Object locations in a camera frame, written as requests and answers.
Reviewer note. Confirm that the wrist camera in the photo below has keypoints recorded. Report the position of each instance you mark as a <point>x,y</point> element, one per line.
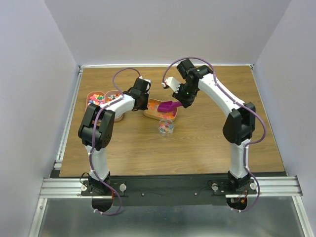
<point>148,85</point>
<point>171,83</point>

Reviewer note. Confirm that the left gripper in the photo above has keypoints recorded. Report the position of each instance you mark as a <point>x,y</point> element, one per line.
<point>145,106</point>

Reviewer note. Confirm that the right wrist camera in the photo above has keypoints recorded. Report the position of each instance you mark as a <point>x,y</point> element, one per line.
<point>171,83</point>

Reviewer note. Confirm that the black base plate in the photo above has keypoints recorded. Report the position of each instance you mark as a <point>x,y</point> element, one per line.
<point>170,190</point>

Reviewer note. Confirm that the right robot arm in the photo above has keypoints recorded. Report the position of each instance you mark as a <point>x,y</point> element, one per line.
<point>239,124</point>

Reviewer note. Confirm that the magenta plastic scoop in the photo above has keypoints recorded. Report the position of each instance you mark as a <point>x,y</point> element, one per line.
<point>168,106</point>

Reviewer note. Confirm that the pink tray of wrapped candies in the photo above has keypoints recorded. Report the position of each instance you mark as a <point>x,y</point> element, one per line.
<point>96,97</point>

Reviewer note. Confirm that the orange tray of star candies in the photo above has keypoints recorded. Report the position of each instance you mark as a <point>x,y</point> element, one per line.
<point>152,111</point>

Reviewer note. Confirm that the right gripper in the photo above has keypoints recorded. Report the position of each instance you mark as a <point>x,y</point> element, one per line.
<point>178,94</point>

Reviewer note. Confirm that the aluminium frame rail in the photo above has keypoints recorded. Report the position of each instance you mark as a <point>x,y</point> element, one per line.
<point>172,206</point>

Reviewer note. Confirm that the clear plastic cup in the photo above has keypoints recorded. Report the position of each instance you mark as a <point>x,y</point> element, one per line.
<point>165,127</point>

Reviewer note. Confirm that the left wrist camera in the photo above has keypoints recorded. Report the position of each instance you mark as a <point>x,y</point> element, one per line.
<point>148,85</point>

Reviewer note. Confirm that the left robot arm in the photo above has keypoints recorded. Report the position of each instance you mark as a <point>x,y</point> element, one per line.
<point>96,130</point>

